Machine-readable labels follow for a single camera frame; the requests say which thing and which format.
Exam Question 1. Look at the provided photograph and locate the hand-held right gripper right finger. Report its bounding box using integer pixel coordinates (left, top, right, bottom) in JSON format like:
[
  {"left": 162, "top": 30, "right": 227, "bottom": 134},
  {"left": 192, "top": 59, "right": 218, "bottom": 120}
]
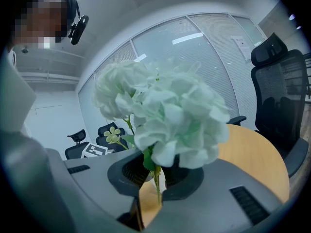
[{"left": 143, "top": 154, "right": 284, "bottom": 233}]

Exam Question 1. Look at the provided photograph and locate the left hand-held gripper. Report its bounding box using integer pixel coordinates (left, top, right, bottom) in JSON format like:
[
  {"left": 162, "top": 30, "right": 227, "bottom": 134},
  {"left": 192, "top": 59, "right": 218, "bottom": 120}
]
[{"left": 81, "top": 142, "right": 115, "bottom": 159}]

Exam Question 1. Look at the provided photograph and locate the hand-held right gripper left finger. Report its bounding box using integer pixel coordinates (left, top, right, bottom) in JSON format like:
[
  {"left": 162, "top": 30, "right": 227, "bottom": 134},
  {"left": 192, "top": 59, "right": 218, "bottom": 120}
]
[{"left": 46, "top": 148, "right": 152, "bottom": 232}]

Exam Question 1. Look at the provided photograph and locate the white flowers bunch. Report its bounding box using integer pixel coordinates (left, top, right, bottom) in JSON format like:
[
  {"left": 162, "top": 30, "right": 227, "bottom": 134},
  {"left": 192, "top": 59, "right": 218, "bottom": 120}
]
[{"left": 92, "top": 56, "right": 232, "bottom": 206}]

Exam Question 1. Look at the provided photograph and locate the black mesh office chair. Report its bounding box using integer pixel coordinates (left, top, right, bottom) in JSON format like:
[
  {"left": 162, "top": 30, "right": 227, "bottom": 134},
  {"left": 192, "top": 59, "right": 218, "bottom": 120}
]
[
  {"left": 64, "top": 129, "right": 90, "bottom": 161},
  {"left": 226, "top": 32, "right": 310, "bottom": 179},
  {"left": 95, "top": 122, "right": 132, "bottom": 153}
]

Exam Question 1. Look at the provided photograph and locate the round wooden table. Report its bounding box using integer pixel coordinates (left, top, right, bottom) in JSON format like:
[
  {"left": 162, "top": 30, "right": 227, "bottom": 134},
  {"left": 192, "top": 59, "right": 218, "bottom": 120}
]
[{"left": 138, "top": 123, "right": 291, "bottom": 228}]

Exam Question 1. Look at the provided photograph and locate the person's white shirt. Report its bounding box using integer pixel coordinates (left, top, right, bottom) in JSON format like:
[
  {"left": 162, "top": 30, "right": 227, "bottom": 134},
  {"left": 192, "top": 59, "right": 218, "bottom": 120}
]
[{"left": 0, "top": 49, "right": 37, "bottom": 136}]

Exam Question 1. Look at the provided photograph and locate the person's head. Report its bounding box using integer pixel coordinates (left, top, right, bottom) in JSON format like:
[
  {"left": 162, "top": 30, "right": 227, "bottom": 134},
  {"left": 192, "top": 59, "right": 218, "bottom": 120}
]
[{"left": 9, "top": 0, "right": 81, "bottom": 50}]

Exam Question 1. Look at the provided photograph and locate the black head-worn camera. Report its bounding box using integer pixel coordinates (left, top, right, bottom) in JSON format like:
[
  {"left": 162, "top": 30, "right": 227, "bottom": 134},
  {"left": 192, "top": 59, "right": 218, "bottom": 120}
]
[{"left": 67, "top": 14, "right": 90, "bottom": 46}]

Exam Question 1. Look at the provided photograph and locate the white paper wall notice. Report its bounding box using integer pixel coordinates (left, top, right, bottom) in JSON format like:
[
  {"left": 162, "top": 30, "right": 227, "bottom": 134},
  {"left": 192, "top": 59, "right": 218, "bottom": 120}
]
[{"left": 230, "top": 35, "right": 251, "bottom": 62}]

